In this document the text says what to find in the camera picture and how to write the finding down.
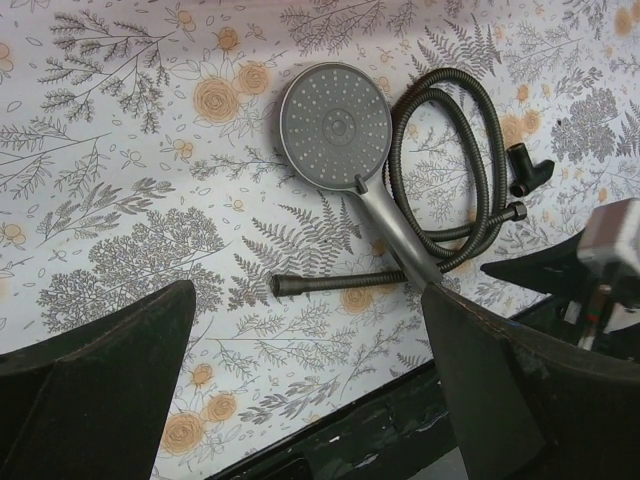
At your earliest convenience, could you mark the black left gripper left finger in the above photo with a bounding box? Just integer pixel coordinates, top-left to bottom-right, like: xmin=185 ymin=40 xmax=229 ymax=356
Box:
xmin=1 ymin=280 xmax=195 ymax=479

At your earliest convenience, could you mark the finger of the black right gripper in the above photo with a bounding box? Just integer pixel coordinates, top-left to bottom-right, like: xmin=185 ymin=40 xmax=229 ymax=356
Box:
xmin=480 ymin=231 xmax=595 ymax=293

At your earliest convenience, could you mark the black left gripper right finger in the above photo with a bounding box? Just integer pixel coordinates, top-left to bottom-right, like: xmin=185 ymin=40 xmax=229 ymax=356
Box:
xmin=421 ymin=284 xmax=639 ymax=479

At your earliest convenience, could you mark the dark metal shower hose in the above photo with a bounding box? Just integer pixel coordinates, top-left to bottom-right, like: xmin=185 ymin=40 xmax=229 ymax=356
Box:
xmin=270 ymin=65 xmax=605 ymax=301

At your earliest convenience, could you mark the grey handheld shower head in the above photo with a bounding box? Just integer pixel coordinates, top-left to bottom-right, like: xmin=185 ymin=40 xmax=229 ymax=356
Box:
xmin=278 ymin=62 xmax=442 ymax=290

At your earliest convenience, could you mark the floral patterned table mat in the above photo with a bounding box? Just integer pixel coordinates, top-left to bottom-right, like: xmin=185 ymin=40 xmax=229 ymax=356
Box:
xmin=1 ymin=1 xmax=639 ymax=479

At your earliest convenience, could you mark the black shower holder bracket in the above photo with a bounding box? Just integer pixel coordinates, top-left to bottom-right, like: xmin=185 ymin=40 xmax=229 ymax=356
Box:
xmin=506 ymin=143 xmax=555 ymax=198

